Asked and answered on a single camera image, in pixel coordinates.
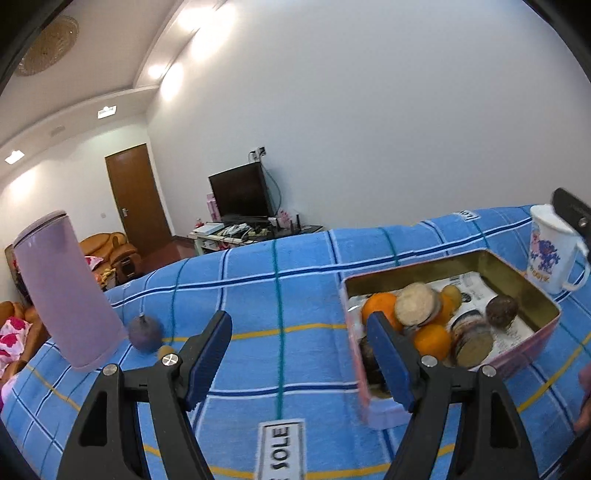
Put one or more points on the small yellow fruit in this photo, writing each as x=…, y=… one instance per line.
x=452, y=295

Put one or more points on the pink patterned cloth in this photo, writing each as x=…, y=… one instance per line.
x=5, y=392

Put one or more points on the cut taro piece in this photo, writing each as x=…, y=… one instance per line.
x=471, y=346
x=415, y=305

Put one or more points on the brown wooden door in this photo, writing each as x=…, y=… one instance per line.
x=134, y=194

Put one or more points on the small brown kiwi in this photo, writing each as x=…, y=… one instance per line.
x=162, y=350

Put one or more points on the white set-top box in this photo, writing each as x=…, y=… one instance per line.
x=207, y=229

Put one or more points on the square ceiling light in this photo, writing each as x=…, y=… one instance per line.
x=14, y=156
x=107, y=111

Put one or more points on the brown leather armchair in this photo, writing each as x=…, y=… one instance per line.
x=115, y=251

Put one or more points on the white mug with blue print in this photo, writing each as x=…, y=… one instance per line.
x=549, y=258

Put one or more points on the pink tin box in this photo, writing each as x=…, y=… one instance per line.
x=535, y=344

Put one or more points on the lilac electric kettle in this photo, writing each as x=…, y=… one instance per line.
x=69, y=295

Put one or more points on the round ornate ceiling lamp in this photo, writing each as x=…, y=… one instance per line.
x=46, y=46

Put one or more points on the black television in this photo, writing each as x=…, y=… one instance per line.
x=238, y=191

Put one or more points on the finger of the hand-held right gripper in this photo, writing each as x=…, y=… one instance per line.
x=570, y=210

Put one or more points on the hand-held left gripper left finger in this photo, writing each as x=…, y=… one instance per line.
x=207, y=364

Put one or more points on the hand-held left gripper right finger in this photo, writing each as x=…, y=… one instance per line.
x=392, y=364

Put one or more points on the purple round fruit with stem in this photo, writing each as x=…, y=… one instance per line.
x=145, y=334

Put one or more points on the white television stand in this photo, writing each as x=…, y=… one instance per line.
x=217, y=242

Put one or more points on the wall socket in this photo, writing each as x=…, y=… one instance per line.
x=258, y=153

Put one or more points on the black router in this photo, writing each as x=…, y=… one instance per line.
x=298, y=221

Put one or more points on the blue plaid blanket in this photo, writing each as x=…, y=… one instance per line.
x=300, y=295

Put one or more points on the dark brown whole taro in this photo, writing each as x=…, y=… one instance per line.
x=368, y=364

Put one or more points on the pink patterned cushion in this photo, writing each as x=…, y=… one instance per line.
x=14, y=339

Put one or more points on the person's right forearm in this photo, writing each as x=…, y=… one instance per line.
x=584, y=397

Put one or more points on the orange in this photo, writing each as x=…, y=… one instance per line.
x=431, y=342
x=378, y=305

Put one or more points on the dark brown passion fruit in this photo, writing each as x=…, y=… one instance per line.
x=502, y=311

